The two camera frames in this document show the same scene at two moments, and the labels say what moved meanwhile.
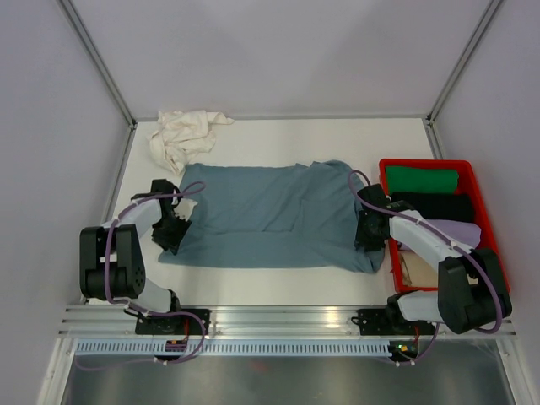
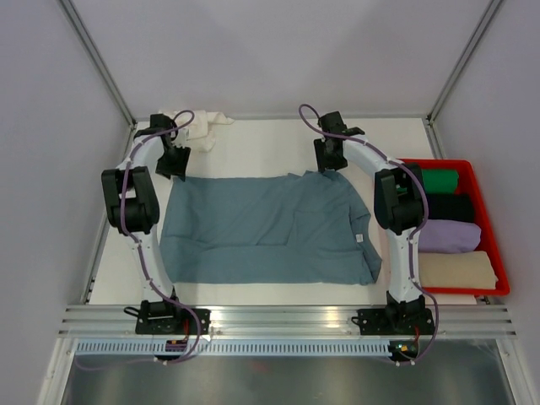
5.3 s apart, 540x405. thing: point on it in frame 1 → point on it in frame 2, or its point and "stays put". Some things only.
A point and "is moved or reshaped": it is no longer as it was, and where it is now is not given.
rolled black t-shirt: [438, 206] stays put
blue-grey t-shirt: [272, 217] is moved or reshaped
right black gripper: [361, 240] → [323, 163]
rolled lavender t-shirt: [465, 234] stays put
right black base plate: [386, 322] stays put
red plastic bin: [468, 185] stays put
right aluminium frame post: [485, 18] stays put
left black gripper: [172, 244] → [180, 170]
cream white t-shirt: [182, 135] stays put
